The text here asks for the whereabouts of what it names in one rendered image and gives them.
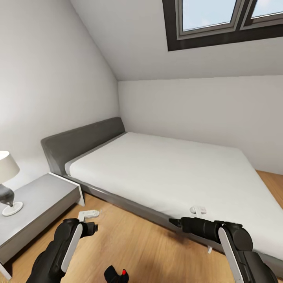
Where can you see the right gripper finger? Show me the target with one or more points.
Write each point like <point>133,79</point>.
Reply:
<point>176,222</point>

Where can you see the bed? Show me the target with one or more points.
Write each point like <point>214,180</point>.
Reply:
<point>161,178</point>

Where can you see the table lamp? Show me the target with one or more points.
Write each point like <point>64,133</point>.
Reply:
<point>8,170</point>

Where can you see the digital camera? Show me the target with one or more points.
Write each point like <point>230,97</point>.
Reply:
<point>111,276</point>

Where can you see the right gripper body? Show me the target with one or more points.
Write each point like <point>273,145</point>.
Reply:
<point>194,225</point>

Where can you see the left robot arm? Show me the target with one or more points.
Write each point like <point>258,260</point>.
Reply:
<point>52,264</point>

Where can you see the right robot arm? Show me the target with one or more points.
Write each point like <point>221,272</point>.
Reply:
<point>246,265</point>

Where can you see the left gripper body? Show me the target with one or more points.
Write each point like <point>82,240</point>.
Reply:
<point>88,229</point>

